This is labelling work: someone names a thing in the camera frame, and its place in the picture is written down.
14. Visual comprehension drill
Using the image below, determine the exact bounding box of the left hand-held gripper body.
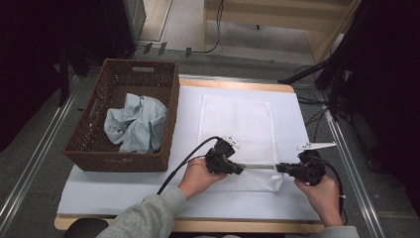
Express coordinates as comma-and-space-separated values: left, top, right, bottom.
204, 135, 241, 176

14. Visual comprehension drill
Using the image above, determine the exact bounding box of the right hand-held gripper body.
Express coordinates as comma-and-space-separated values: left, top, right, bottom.
288, 142, 337, 186

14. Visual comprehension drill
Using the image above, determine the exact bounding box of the white mesh laundry bag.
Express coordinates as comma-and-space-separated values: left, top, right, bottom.
196, 94, 285, 193

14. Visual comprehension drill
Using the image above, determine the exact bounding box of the light blue garment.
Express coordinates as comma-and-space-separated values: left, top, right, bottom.
103, 92, 169, 154

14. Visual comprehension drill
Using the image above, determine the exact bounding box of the brown wicker basket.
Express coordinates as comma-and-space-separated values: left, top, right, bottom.
61, 58, 181, 174

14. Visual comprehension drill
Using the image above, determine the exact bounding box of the person's left hand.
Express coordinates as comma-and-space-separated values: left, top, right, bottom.
177, 158, 229, 200

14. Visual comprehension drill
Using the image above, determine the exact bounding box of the person's right hand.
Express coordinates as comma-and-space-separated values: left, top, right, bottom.
293, 174, 345, 227

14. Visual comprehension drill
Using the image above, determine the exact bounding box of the black metal stand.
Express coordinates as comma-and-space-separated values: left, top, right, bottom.
276, 56, 351, 122

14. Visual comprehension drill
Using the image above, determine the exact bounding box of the black stool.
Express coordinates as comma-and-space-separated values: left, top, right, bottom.
62, 217, 110, 238

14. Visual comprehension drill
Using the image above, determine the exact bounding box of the dark cabinet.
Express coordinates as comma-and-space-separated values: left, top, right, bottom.
98, 0, 148, 59

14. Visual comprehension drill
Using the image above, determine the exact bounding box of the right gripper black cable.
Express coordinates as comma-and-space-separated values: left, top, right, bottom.
316, 155, 349, 226

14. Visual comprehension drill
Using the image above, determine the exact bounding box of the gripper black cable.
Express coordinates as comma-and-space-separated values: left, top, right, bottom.
157, 135, 222, 196
316, 155, 349, 226

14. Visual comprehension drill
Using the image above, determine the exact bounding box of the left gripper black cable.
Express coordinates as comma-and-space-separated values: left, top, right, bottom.
157, 135, 222, 196

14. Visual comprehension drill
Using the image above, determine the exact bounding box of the metal floor rail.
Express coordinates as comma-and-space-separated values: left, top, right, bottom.
321, 105, 385, 238
0, 75, 80, 229

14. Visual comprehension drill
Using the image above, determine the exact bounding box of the black floor cable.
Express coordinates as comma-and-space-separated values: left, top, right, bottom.
304, 107, 328, 128

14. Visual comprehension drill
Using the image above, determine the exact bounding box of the thin black hanging cable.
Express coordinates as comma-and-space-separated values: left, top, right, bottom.
189, 0, 226, 56

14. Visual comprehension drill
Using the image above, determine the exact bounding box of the light wooden frame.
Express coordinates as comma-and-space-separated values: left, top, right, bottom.
202, 0, 361, 63

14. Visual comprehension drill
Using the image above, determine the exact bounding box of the black metal post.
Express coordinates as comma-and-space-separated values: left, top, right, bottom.
58, 44, 71, 107

